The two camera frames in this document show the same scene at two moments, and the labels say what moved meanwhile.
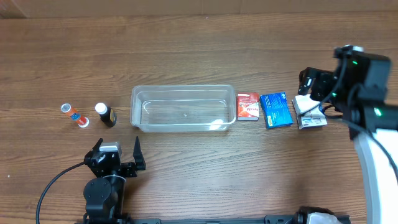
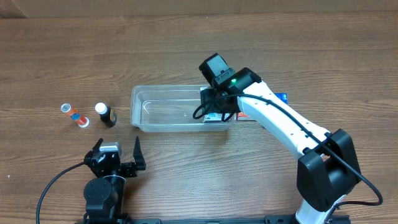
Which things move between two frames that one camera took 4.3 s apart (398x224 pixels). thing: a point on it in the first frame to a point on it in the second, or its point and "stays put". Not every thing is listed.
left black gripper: x=132 y=167 stays put
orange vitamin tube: x=82 y=121 stays put
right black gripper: x=320 y=76 to x=208 y=106
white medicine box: x=315 y=117 to x=209 y=117
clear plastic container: x=183 y=108 stays put
